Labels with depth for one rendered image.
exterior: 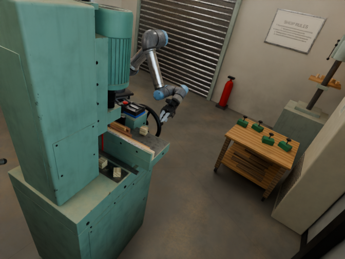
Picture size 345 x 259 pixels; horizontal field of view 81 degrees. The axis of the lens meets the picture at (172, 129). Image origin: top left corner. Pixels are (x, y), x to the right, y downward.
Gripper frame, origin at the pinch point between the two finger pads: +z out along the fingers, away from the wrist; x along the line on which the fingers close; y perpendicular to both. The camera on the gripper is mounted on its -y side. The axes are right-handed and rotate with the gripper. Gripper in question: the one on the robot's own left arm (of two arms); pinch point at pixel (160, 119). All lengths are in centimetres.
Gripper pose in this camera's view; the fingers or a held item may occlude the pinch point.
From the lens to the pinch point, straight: 140.9
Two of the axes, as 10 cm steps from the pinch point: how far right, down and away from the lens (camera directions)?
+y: 0.7, 5.0, 8.6
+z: -5.0, 7.6, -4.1
